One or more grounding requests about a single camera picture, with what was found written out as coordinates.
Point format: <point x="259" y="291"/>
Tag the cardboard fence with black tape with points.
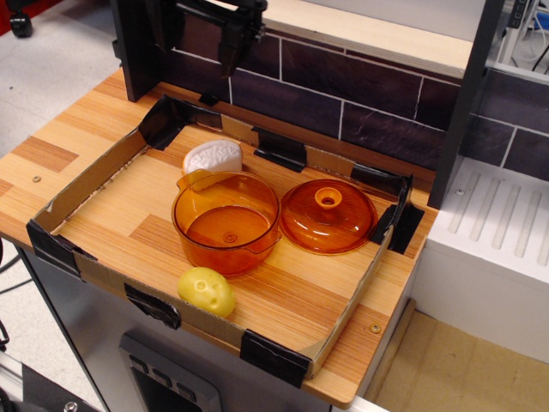
<point x="109" y="226"/>

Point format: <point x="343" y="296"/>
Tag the light wooden shelf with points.
<point x="388" y="41"/>

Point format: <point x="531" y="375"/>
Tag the orange transparent pot lid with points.
<point x="327" y="216"/>

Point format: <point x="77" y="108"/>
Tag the grey oven control panel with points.
<point x="164" y="385"/>

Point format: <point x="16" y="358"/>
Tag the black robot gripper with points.
<point x="241" y="23"/>

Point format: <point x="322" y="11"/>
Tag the dark grey vertical post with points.
<point x="483" y="56"/>

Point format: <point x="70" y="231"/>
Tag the white and orange toy sushi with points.
<point x="217" y="156"/>

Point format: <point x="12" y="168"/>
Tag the orange transparent plastic pot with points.
<point x="226" y="221"/>

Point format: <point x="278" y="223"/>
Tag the white toy sink drainboard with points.
<point x="484" y="268"/>

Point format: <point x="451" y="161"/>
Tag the yellow toy potato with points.
<point x="207" y="289"/>

